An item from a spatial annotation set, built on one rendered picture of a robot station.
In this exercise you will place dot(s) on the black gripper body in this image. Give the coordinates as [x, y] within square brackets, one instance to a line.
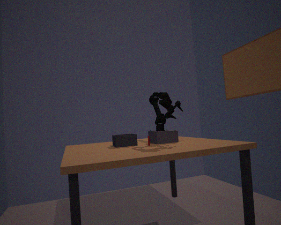
[177, 104]

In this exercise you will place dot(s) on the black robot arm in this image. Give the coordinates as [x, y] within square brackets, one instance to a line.
[165, 101]

